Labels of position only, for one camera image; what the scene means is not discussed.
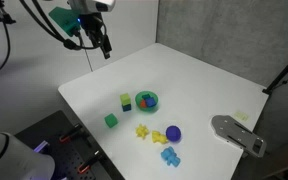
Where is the black stand pole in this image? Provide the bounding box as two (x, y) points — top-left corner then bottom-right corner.
(262, 46), (288, 96)

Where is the grey metal mounting plate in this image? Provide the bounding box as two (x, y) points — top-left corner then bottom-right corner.
(210, 114), (268, 159)

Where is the pale yellow tape piece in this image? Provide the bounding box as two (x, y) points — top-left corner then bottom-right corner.
(233, 110), (250, 122)

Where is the yellow spiky toy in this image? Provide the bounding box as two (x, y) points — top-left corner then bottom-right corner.
(134, 123), (150, 140)

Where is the light blue toy figure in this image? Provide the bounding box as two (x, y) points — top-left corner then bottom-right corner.
(160, 146), (182, 168)

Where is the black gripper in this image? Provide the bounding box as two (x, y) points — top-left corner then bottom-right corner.
(79, 12), (113, 60)

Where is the yellow toy figure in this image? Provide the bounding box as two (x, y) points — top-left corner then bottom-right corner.
(150, 130), (169, 146)

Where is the purple ball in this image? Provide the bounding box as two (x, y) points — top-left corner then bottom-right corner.
(165, 125), (182, 143)

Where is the black perforated base board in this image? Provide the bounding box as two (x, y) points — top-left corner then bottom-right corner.
(13, 110), (126, 180)

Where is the blue toy block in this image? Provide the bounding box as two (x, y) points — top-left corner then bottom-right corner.
(145, 97), (158, 108)

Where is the black orange clamp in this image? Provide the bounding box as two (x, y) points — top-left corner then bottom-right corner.
(58, 123), (84, 145)
(76, 150), (103, 175)

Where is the green bowl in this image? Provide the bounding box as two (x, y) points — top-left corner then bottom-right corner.
(134, 90), (160, 114)

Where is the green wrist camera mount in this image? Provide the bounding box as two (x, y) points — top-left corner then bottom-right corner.
(48, 6), (82, 38)

